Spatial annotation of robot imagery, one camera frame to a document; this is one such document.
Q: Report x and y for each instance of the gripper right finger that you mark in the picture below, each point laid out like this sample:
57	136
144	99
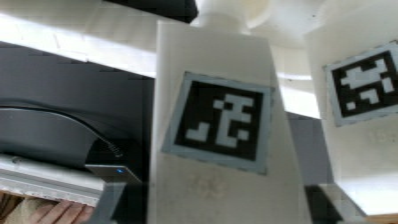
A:
330	206

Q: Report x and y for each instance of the white stool leg with tag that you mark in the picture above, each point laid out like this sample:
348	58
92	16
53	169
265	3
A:
352	49

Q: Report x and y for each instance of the white U-shaped obstacle wall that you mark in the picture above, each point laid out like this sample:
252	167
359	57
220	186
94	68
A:
85	29

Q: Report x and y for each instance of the grey device with blue LED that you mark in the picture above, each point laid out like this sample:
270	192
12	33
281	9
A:
67	159

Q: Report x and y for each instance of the white round stool seat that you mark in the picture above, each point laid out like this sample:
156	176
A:
275	20

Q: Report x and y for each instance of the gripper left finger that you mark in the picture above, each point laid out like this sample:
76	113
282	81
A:
121	208

